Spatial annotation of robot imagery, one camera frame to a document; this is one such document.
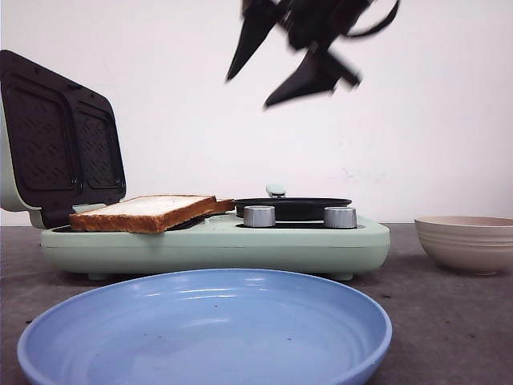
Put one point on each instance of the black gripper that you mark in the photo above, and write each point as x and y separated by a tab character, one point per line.
308	22

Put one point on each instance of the white bread slice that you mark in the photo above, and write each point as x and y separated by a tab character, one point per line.
145	214
221	207

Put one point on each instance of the breakfast maker hinged lid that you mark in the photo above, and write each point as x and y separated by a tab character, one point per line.
59	144

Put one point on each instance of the beige ribbed bowl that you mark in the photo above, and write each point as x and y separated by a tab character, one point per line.
470	244

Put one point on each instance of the mint green breakfast maker base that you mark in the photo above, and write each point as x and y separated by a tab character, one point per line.
222	241

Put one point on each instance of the black round frying pan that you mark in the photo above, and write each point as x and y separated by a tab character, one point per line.
291	208

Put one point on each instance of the left silver control knob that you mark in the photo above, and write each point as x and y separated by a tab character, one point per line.
259	216

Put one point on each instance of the silver control knob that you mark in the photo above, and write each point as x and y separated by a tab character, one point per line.
340	217
259	216

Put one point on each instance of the right silver control knob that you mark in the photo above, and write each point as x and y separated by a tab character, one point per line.
340	217

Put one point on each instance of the blue round plate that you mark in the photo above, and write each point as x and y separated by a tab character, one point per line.
212	326

